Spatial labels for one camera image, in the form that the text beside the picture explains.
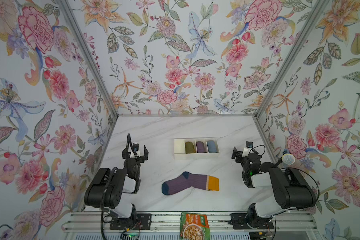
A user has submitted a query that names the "aluminium mounting rail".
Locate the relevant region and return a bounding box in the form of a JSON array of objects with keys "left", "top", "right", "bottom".
[{"left": 62, "top": 211, "right": 318, "bottom": 233}]

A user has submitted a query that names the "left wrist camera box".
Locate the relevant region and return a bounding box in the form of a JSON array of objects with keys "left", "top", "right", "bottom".
[{"left": 130, "top": 143, "right": 141, "bottom": 158}]

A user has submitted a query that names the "white divided organizer tray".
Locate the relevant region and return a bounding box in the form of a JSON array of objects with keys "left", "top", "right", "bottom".
[{"left": 173, "top": 138, "right": 220, "bottom": 160}]

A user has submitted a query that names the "green snack bag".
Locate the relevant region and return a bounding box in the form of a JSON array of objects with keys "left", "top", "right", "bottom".
[{"left": 180, "top": 212, "right": 211, "bottom": 240}]

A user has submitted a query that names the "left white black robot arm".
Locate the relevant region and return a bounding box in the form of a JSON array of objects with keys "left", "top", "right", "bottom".
[{"left": 84, "top": 144, "right": 149, "bottom": 223}]

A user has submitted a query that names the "olive green rolled sock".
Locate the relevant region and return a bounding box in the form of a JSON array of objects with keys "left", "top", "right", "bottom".
[{"left": 185, "top": 142, "right": 196, "bottom": 154}]

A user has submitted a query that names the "purple yellow teal sock pair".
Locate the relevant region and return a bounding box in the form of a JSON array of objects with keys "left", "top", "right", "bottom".
[{"left": 162, "top": 172, "right": 220, "bottom": 196}]

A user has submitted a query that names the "black stand with round lamp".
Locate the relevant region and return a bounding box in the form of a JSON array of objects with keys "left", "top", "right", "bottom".
[{"left": 260, "top": 154, "right": 296, "bottom": 174}]

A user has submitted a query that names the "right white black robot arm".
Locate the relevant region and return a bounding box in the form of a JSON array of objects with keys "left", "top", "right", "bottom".
[{"left": 232, "top": 147, "right": 319, "bottom": 229}]

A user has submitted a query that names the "purple rolled sock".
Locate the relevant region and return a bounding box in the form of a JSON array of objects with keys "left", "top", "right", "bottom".
[{"left": 196, "top": 141, "right": 206, "bottom": 153}]

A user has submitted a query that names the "blue rolled sock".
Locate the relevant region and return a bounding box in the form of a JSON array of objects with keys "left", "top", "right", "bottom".
[{"left": 207, "top": 140, "right": 219, "bottom": 153}]

